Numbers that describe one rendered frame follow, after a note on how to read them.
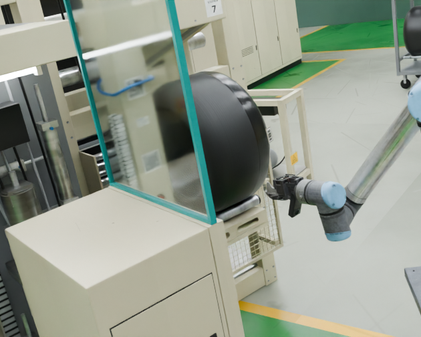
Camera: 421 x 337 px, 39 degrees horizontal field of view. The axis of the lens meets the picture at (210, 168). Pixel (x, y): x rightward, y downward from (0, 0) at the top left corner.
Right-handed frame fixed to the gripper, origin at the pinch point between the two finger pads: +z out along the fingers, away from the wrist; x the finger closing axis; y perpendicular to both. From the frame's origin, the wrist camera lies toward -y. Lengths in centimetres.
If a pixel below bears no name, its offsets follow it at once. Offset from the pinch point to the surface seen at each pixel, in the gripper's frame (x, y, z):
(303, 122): -191, -27, 176
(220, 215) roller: 12.2, -7.0, 18.7
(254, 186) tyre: -1.1, 1.6, 9.5
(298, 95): -187, -3, 171
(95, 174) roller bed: 40, 18, 65
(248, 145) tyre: 2.3, 20.3, 1.9
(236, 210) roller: 4.4, -7.8, 18.3
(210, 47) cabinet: -275, 42, 391
